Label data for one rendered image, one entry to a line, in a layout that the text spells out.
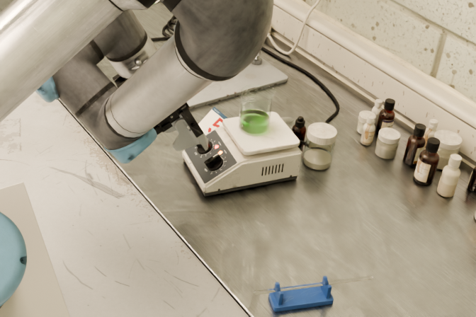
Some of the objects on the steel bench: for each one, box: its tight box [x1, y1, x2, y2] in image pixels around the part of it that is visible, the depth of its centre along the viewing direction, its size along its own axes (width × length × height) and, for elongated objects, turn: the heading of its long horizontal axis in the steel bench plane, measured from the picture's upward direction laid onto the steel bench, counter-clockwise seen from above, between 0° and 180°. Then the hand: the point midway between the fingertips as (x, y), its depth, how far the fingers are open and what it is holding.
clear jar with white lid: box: [302, 122, 337, 171], centre depth 144 cm, size 6×6×8 cm
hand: (202, 136), depth 130 cm, fingers open, 3 cm apart
